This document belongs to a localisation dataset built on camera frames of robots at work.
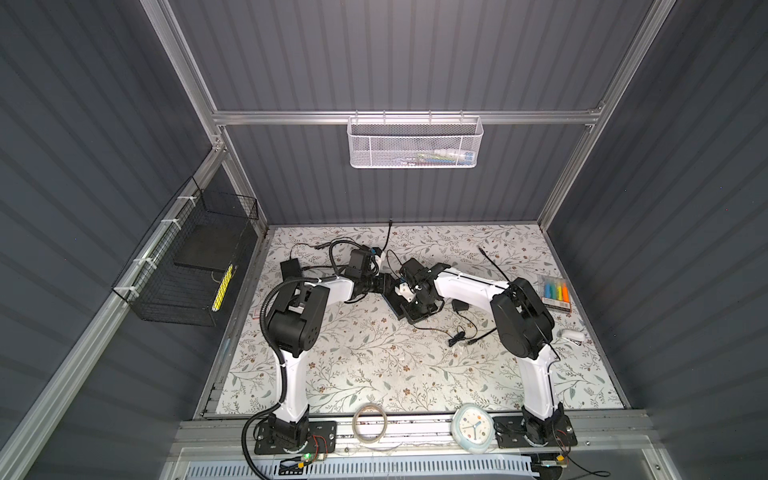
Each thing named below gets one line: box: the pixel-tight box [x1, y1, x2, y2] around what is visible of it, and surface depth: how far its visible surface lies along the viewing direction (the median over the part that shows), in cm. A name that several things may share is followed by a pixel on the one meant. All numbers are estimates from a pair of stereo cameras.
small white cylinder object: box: [561, 329, 586, 341], surface depth 91 cm
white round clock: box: [451, 403, 496, 453], surface depth 74 cm
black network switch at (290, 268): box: [280, 258, 302, 282], surface depth 107 cm
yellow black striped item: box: [211, 264, 233, 312], surface depth 71 cm
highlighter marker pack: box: [542, 277, 572, 313], surface depth 101 cm
